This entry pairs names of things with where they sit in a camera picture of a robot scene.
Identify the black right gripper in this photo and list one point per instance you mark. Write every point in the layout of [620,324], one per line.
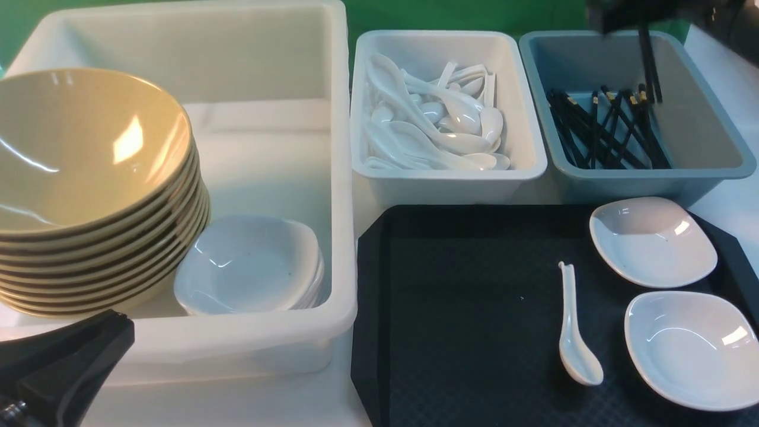
[720,17]

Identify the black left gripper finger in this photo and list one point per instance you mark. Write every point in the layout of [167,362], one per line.
[52,378]

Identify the white dish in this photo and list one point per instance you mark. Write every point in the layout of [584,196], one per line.
[652,242]
[696,350]

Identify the white soup spoon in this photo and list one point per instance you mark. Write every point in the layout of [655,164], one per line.
[577,358]

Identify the tan noodle bowl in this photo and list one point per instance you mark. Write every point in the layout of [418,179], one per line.
[82,145]

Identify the blue chopstick bin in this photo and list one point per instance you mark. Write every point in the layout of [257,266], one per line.
[697,134]

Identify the pile of black chopsticks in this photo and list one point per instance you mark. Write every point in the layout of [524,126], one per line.
[608,130]

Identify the stack of tan bowls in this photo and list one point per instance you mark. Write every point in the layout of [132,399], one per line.
[88,232]

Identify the stack of white dishes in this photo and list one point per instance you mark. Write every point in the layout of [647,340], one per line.
[251,264]

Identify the pile of white spoons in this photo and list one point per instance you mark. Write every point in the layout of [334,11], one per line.
[449,124]

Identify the white spoon bin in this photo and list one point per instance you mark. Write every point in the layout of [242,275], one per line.
[424,54]

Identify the large white plastic tub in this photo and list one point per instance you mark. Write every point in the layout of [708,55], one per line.
[266,85]

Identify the black serving tray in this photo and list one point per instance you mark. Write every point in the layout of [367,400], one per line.
[459,317]

